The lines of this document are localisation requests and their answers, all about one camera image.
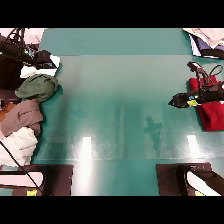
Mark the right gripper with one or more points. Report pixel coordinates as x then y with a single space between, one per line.
185 99

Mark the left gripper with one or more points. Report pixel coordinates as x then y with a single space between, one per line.
42 59

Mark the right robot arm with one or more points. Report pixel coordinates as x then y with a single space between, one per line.
170 180

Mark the white garment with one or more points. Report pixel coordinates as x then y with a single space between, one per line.
36 70
18 145

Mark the pale pink garment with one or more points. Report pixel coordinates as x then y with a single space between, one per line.
33 35
210 35

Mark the green garment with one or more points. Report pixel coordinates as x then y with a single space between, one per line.
37 86

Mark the red garment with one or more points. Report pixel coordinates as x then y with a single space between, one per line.
213 115

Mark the brown garment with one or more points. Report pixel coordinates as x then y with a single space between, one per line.
23 115

